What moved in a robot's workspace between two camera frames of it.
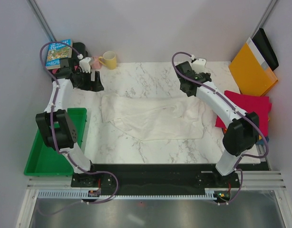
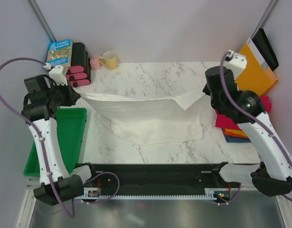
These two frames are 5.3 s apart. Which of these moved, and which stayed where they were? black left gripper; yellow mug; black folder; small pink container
Moved: black left gripper
Stayed: yellow mug; small pink container; black folder
